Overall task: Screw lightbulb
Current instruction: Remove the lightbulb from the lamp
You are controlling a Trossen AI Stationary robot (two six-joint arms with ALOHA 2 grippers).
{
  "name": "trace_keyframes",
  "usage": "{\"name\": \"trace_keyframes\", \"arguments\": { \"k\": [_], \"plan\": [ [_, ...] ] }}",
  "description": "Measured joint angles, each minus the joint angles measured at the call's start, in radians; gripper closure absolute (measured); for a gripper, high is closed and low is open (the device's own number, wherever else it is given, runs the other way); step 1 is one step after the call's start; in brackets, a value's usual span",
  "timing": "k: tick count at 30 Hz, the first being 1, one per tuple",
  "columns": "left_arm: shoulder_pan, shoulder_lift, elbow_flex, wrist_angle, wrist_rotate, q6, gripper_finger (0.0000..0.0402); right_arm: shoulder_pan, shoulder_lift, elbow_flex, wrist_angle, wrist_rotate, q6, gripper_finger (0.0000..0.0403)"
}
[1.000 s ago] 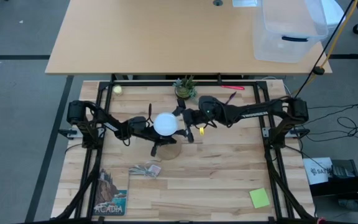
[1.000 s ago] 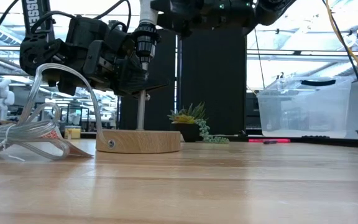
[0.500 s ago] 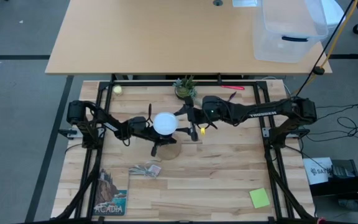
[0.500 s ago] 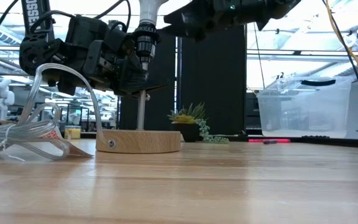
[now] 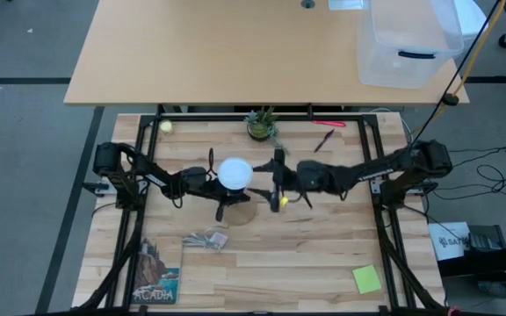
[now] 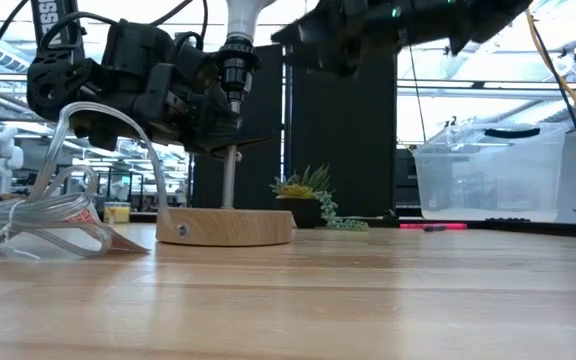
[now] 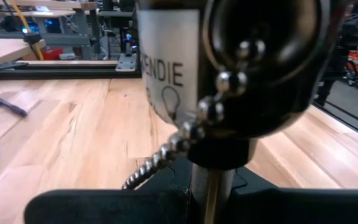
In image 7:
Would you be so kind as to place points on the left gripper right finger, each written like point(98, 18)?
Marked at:
point(291, 208)

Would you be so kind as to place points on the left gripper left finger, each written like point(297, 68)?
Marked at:
point(104, 208)

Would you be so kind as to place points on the wooden base table lamp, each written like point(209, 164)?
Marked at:
point(291, 77)

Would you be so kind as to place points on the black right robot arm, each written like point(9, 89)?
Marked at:
point(127, 4)

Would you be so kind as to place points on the purple pen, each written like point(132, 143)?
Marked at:
point(8, 105)

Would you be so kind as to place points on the silver metal mounting plate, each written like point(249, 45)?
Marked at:
point(126, 62)

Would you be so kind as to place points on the wooden workbench grey legs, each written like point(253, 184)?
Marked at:
point(82, 31)

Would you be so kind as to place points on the light wooden desk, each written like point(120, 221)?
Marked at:
point(2, 53)

